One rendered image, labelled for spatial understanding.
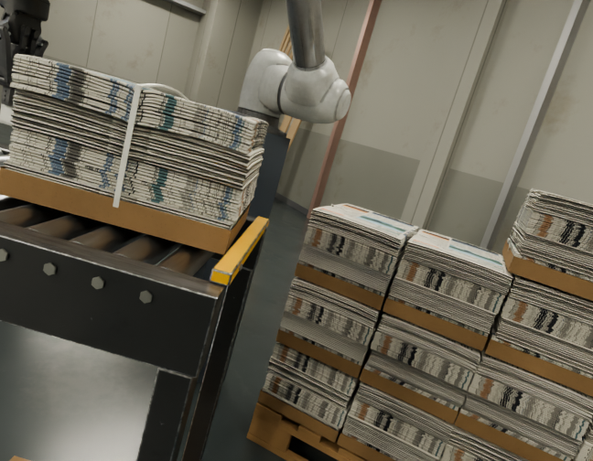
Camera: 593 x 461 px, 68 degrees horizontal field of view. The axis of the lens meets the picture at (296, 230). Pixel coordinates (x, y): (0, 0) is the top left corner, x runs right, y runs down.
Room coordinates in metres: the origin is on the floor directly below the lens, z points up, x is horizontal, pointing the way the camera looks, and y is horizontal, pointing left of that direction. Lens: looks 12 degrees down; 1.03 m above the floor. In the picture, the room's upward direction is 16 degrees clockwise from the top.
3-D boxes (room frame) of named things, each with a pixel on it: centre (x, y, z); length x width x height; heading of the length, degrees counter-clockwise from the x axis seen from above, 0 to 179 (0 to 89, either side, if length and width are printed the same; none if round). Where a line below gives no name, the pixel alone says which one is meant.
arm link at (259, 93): (1.63, 0.24, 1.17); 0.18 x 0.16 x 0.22; 66
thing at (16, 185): (0.82, 0.41, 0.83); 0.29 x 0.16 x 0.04; 3
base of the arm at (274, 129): (1.62, 0.27, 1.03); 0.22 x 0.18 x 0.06; 124
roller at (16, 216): (0.81, 0.42, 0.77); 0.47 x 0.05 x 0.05; 0
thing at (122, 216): (0.82, 0.30, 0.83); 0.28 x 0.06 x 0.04; 3
